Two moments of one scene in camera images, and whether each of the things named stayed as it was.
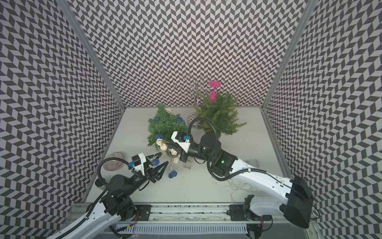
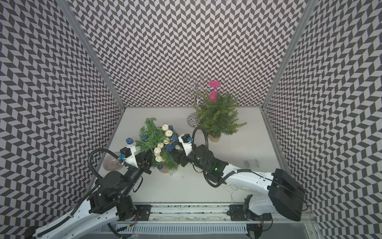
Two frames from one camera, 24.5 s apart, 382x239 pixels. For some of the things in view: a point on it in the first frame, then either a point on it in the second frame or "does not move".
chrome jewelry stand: x=192 y=86 does not move
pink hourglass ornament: x=214 y=84 does not move
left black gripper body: x=148 y=174 to x=143 y=167
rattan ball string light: x=163 y=146 to x=165 y=139
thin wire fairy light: x=231 y=186 does not move
